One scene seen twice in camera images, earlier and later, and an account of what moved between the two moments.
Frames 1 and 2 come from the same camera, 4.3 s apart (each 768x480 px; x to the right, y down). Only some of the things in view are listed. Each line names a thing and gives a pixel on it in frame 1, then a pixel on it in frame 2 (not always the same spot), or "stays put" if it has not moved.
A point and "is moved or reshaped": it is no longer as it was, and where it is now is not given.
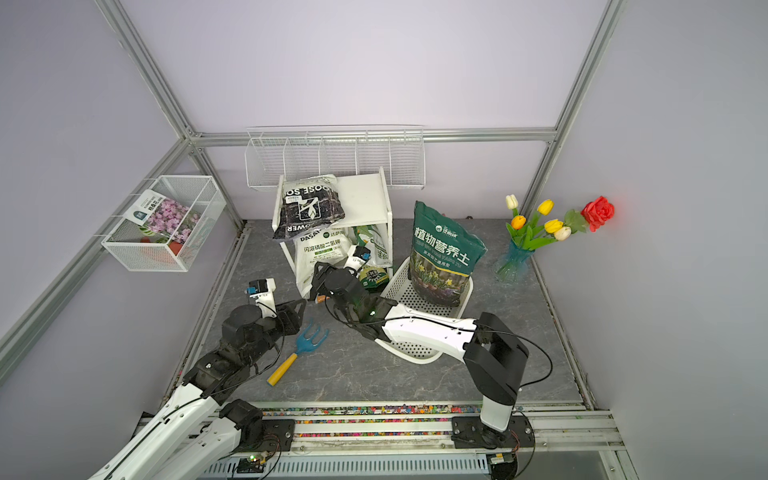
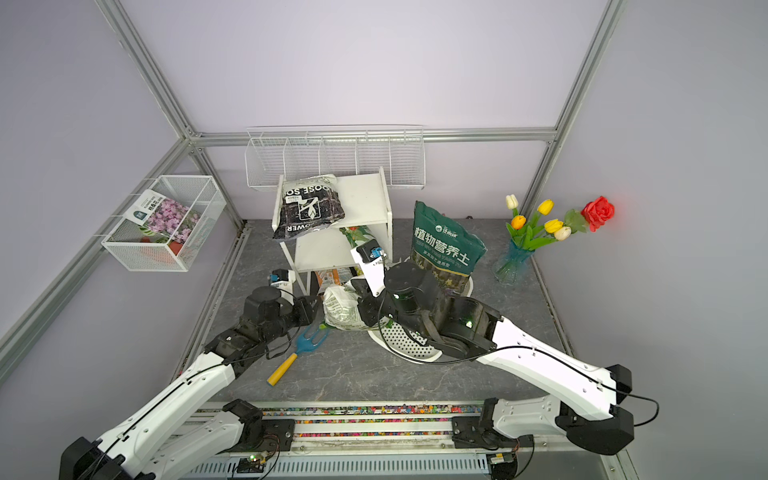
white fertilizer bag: (327, 246) is moved or reshaped
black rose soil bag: (308, 204) stays put
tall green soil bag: (442, 257) stays put
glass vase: (509, 269) stays put
